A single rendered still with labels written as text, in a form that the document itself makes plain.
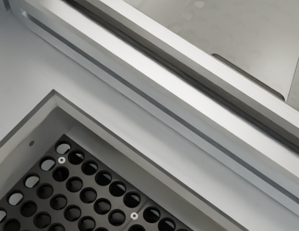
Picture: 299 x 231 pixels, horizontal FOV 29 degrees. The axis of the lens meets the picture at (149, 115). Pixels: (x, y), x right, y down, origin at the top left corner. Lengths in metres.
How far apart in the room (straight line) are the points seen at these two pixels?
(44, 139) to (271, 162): 0.22
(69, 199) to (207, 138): 0.12
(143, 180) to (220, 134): 0.16
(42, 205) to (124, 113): 0.09
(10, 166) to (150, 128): 0.14
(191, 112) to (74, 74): 0.11
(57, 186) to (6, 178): 0.07
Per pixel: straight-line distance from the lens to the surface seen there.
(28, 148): 0.50
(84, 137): 0.54
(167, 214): 0.44
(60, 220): 0.44
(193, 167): 0.40
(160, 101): 0.39
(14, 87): 0.44
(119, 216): 0.47
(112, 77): 0.42
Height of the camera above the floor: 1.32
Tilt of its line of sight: 62 degrees down
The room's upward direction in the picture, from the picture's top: straight up
